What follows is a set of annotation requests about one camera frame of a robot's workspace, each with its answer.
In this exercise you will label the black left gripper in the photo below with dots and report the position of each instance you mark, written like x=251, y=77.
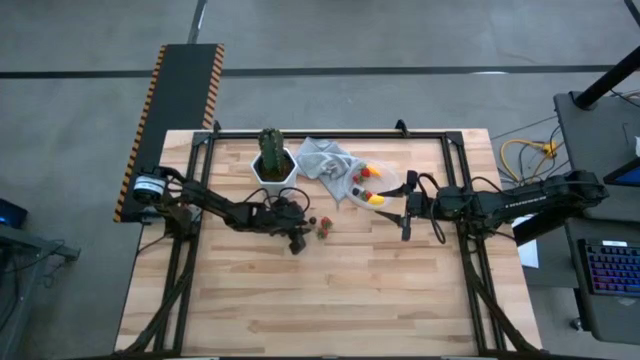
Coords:
x=280, y=217

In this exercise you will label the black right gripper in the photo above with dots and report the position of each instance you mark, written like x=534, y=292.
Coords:
x=420, y=206

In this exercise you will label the yellow lemon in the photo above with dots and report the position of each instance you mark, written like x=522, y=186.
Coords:
x=376, y=200

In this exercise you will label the red strawberry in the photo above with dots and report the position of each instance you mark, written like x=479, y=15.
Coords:
x=326, y=221
x=367, y=195
x=322, y=232
x=365, y=172
x=357, y=178

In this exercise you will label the small yellow orange pepper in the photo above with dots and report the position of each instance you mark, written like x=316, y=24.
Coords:
x=373, y=170

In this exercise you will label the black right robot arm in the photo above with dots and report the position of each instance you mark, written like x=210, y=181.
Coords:
x=525, y=202

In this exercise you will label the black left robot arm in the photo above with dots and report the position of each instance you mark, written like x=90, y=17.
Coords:
x=215, y=205

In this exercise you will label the clear plastic tupperware container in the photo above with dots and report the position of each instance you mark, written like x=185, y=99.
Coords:
x=390, y=180

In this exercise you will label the white hexagonal plant pot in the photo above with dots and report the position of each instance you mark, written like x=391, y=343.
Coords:
x=275, y=185

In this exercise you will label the brown potting soil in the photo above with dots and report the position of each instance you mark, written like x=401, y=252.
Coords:
x=287, y=168

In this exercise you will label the green cactus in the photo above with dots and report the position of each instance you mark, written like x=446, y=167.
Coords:
x=271, y=150

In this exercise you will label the grey waffle cloth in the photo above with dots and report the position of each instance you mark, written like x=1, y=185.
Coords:
x=320, y=160

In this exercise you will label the black table clamp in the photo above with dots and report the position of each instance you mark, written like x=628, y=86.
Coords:
x=400, y=126
x=216, y=126

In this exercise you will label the black diagonal beam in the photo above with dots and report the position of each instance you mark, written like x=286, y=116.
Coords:
x=535, y=232

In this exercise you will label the white paper sheet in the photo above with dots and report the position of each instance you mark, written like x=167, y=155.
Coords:
x=531, y=257

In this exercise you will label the black hazard-striped floor ramp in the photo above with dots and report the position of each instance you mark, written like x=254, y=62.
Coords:
x=185, y=85

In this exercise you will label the grey desk top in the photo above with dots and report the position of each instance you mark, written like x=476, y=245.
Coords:
x=595, y=140

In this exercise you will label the desk caster wheel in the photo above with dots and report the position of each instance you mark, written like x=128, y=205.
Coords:
x=576, y=324

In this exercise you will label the backlit black keyboard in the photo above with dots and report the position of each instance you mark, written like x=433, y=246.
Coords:
x=612, y=267

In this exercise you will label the laptop with blue screen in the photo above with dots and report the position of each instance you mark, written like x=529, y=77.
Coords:
x=627, y=176

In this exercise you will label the dark grey desk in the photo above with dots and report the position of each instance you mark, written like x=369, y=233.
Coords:
x=610, y=315

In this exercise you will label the black pole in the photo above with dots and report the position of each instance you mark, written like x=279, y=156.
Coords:
x=605, y=80

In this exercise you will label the white plastic bag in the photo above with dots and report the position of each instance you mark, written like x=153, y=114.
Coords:
x=637, y=146

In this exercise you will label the grey metal stand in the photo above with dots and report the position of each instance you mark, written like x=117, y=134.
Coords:
x=20, y=245

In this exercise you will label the black box with blue light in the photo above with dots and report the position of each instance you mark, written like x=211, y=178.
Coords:
x=12, y=212

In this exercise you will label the black aluminium table frame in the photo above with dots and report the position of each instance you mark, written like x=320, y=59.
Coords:
x=325, y=135

